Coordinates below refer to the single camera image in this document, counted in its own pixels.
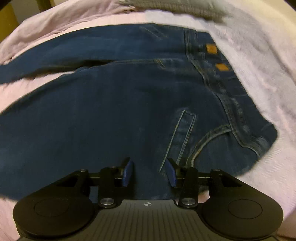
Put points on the dark blue jeans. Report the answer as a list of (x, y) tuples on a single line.
[(104, 115)]

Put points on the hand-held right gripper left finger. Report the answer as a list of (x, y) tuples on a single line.
[(127, 172)]

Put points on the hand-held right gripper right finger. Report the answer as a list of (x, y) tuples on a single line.
[(170, 172)]

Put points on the lavender herringbone duvet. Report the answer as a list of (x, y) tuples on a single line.
[(254, 92)]

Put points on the pink fleece blanket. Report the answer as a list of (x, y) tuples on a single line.
[(57, 25)]

